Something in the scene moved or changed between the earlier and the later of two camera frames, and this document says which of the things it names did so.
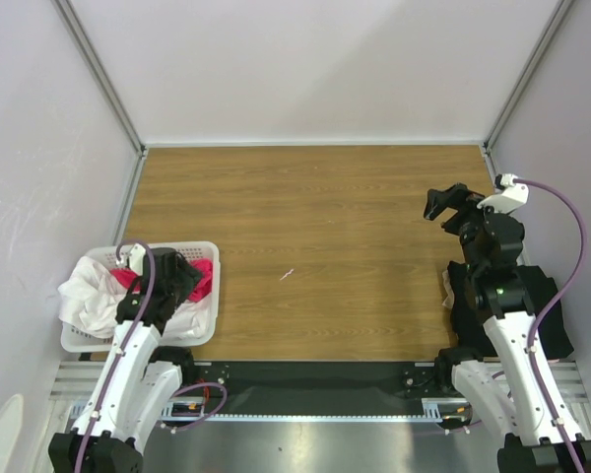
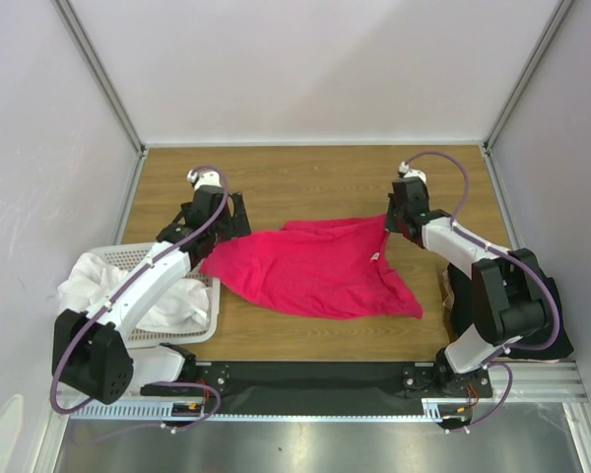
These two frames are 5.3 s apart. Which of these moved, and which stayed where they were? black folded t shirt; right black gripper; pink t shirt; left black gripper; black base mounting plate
Moved: left black gripper; pink t shirt; right black gripper
Stayed: black folded t shirt; black base mounting plate
